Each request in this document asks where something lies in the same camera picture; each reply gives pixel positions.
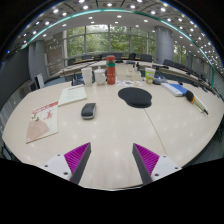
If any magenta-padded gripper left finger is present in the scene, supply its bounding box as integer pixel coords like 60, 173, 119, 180
42, 141, 92, 185

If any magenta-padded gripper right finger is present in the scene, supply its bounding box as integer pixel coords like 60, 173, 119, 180
131, 143, 183, 186

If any black and grey computer mouse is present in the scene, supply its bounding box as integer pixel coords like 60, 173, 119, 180
80, 102, 97, 121

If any black mouse pad with wrist rest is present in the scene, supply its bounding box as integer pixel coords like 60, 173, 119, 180
117, 87, 153, 109

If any red and beige magazine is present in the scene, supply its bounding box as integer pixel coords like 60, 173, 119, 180
25, 100, 60, 145

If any white booklet with red title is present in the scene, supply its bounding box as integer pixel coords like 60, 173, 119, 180
57, 84, 88, 107

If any black handheld microphone yellow band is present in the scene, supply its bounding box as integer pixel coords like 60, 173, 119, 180
184, 90, 210, 116

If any blue and white book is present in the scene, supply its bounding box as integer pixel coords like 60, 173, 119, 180
161, 82, 190, 98

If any grey box-shaped floor unit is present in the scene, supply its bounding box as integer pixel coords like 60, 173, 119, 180
29, 81, 38, 93

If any black gooseneck conference microphone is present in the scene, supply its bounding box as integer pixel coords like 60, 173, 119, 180
71, 71, 85, 87
152, 75, 168, 86

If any white standing board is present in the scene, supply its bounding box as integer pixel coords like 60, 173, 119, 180
34, 73, 46, 90

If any colourful sticker sheet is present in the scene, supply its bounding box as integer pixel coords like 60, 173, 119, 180
116, 79, 145, 89

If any green printed paper cup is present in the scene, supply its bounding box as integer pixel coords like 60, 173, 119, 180
144, 67, 157, 85

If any white paper cup stack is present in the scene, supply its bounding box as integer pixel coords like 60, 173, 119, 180
81, 67, 93, 88

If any long curved conference desk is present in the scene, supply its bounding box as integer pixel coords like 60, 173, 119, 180
58, 59, 214, 91

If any white lidded mug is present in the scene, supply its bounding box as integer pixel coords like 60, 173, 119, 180
93, 68, 107, 86

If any red bottle with green band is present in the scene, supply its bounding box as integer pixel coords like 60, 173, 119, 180
105, 55, 117, 86

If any group of dark office chairs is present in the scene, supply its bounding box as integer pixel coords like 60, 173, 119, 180
66, 52, 214, 84

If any group of round ceiling lights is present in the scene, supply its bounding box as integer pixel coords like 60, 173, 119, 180
19, 0, 221, 68

